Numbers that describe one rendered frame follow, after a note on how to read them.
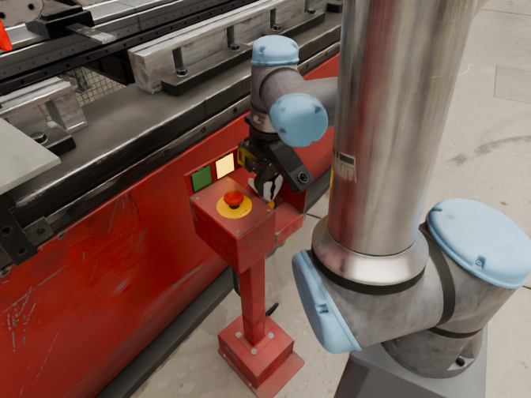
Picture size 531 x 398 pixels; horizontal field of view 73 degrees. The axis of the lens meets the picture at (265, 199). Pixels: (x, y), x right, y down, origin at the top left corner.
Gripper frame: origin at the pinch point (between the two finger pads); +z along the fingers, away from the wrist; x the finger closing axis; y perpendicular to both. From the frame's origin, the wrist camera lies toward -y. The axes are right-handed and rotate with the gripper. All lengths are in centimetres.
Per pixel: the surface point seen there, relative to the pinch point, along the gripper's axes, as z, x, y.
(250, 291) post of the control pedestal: 27.9, 7.8, -3.4
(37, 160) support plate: -26.1, 36.8, 9.9
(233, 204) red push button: -7.3, 11.1, -0.4
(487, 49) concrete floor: 79, -340, 52
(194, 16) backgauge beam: -11, -31, 70
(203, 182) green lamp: -6.2, 11.2, 9.2
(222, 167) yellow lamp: -7.1, 6.0, 9.3
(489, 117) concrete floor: 74, -220, 2
